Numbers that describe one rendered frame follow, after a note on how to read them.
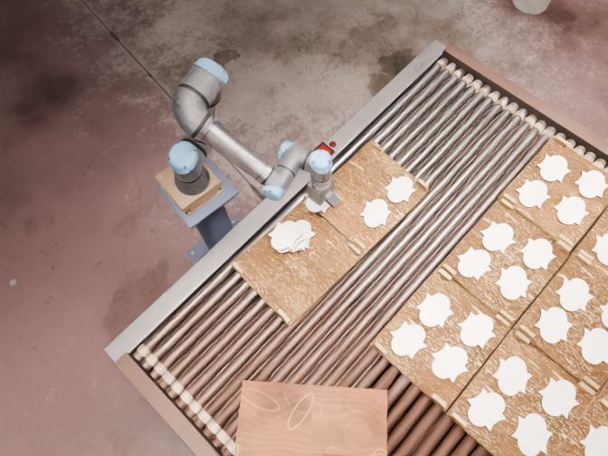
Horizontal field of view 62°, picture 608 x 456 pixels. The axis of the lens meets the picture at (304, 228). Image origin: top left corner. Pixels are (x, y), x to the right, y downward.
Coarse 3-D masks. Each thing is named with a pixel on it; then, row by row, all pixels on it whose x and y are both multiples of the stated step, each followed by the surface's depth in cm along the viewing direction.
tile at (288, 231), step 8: (280, 224) 203; (288, 224) 203; (296, 224) 202; (272, 232) 202; (280, 232) 201; (288, 232) 201; (296, 232) 201; (272, 240) 200; (280, 240) 200; (288, 240) 200; (296, 240) 200; (280, 248) 199
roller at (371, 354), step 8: (560, 136) 226; (368, 352) 191; (376, 352) 190; (360, 360) 190; (368, 360) 189; (352, 368) 189; (360, 368) 188; (352, 376) 187; (344, 384) 186; (352, 384) 187
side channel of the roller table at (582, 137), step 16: (448, 48) 244; (448, 64) 248; (464, 64) 240; (480, 64) 239; (480, 80) 240; (496, 80) 235; (512, 96) 233; (528, 96) 231; (528, 112) 233; (544, 112) 228; (560, 112) 227; (560, 128) 226; (576, 128) 224; (576, 144) 226; (592, 144) 220
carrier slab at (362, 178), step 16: (368, 144) 225; (352, 160) 222; (368, 160) 222; (384, 160) 221; (336, 176) 219; (352, 176) 219; (368, 176) 218; (384, 176) 218; (400, 176) 218; (336, 192) 216; (352, 192) 216; (368, 192) 215; (384, 192) 215; (416, 192) 215; (336, 208) 213; (352, 208) 213; (400, 208) 212; (336, 224) 210; (352, 224) 210; (352, 240) 207; (368, 240) 207
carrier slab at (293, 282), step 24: (288, 216) 212; (312, 216) 212; (264, 240) 208; (312, 240) 207; (336, 240) 207; (240, 264) 204; (264, 264) 204; (288, 264) 203; (312, 264) 203; (336, 264) 203; (264, 288) 200; (288, 288) 199; (312, 288) 199; (288, 312) 196
